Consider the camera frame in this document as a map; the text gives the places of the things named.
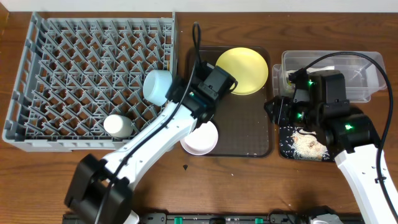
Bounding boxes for light blue bowl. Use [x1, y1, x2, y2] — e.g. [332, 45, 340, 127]
[142, 70, 172, 106]

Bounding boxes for white napkin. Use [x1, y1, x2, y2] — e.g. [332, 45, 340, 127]
[307, 66, 335, 73]

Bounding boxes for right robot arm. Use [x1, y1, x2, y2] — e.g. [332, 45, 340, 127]
[264, 69, 397, 223]

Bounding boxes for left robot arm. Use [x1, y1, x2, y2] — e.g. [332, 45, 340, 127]
[64, 62, 238, 223]

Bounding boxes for black waste tray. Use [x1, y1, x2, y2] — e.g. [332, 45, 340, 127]
[278, 124, 340, 163]

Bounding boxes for grey dishwasher rack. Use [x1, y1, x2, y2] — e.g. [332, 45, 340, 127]
[2, 13, 178, 152]

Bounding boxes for pink bowl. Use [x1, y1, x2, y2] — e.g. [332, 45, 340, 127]
[180, 121, 218, 156]

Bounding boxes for rice and food scraps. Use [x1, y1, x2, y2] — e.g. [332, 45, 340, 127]
[281, 124, 330, 162]

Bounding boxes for yellow plate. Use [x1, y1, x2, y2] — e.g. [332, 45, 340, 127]
[216, 47, 269, 95]

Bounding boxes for dark brown serving tray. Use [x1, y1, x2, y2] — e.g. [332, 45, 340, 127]
[200, 46, 274, 157]

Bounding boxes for white cup in rack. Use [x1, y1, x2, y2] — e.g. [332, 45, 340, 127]
[103, 114, 134, 139]

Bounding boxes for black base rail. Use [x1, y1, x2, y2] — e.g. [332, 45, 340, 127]
[62, 205, 366, 224]

